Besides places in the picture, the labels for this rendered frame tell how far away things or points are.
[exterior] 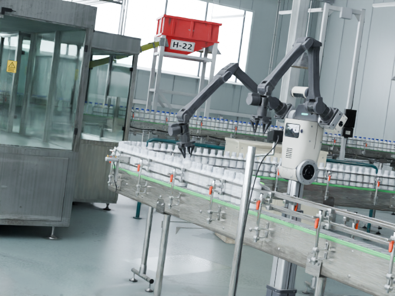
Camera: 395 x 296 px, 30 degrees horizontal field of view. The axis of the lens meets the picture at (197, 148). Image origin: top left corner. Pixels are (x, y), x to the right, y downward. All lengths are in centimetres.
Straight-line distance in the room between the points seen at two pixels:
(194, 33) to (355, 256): 818
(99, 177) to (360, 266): 676
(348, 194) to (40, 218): 299
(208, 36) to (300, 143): 674
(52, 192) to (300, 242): 427
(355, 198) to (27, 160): 311
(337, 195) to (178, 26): 536
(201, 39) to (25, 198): 472
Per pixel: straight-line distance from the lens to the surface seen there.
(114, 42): 959
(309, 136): 452
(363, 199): 648
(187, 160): 443
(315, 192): 630
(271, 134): 303
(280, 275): 466
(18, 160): 725
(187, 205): 435
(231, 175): 404
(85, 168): 956
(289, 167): 457
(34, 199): 736
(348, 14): 1078
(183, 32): 1107
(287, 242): 356
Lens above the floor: 148
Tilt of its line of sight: 3 degrees down
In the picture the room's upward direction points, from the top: 7 degrees clockwise
